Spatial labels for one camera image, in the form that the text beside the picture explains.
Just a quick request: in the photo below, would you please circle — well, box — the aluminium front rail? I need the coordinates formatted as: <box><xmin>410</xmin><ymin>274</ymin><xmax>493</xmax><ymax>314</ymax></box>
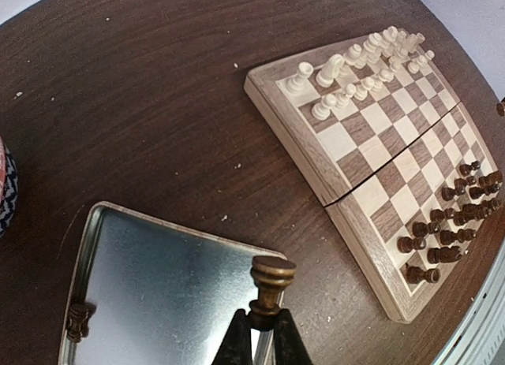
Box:
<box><xmin>433</xmin><ymin>246</ymin><xmax>504</xmax><ymax>364</ymax></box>

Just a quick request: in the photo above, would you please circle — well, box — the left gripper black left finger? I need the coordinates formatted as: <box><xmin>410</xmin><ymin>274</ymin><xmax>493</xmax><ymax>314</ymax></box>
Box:
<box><xmin>211</xmin><ymin>309</ymin><xmax>253</xmax><ymax>365</ymax></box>

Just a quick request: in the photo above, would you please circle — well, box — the metal tray wooden rim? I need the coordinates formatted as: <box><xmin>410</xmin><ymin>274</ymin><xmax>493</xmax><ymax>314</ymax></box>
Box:
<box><xmin>58</xmin><ymin>201</ymin><xmax>268</xmax><ymax>364</ymax></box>

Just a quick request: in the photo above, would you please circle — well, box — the black chess piece corner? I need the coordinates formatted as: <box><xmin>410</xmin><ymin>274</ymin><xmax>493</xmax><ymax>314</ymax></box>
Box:
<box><xmin>406</xmin><ymin>266</ymin><xmax>440</xmax><ymax>285</ymax></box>

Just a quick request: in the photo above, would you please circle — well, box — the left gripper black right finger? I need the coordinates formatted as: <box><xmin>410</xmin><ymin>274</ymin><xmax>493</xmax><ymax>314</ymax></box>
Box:
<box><xmin>273</xmin><ymin>308</ymin><xmax>312</xmax><ymax>365</ymax></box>

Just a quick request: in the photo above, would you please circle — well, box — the black pawn file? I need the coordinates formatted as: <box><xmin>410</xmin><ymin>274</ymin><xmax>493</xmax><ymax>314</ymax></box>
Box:
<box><xmin>454</xmin><ymin>176</ymin><xmax>477</xmax><ymax>189</ymax></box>
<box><xmin>441</xmin><ymin>186</ymin><xmax>466</xmax><ymax>201</ymax></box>
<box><xmin>412</xmin><ymin>222</ymin><xmax>440</xmax><ymax>237</ymax></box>
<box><xmin>429</xmin><ymin>208</ymin><xmax>456</xmax><ymax>222</ymax></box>
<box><xmin>459</xmin><ymin>161</ymin><xmax>481</xmax><ymax>177</ymax></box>

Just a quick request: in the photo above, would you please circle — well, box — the wooden chess board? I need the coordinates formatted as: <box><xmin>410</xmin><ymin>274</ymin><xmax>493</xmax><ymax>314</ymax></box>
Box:
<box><xmin>244</xmin><ymin>26</ymin><xmax>504</xmax><ymax>324</ymax></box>

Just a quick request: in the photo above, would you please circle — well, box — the red patterned bowl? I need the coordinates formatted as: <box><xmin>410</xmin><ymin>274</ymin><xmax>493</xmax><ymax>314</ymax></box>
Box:
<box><xmin>1</xmin><ymin>140</ymin><xmax>19</xmax><ymax>237</ymax></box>

